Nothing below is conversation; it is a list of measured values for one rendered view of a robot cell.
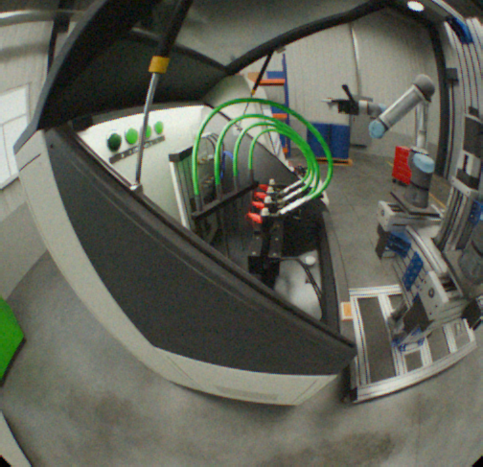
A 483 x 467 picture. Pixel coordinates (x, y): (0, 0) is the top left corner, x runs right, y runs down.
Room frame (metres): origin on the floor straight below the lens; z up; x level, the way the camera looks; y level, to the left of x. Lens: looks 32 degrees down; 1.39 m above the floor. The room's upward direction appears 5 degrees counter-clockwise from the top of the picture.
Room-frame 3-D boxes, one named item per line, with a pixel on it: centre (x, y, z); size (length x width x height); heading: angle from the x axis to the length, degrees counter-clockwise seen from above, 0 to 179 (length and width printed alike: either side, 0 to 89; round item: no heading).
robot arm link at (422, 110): (0.75, -0.94, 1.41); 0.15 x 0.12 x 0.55; 142
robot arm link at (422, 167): (0.64, -0.86, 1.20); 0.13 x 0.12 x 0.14; 142
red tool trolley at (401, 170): (3.20, -3.73, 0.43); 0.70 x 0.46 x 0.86; 13
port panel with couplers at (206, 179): (0.82, 0.12, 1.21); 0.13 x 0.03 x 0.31; 165
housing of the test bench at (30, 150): (0.98, 0.28, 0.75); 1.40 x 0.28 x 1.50; 165
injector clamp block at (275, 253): (0.64, -0.10, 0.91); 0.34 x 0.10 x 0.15; 165
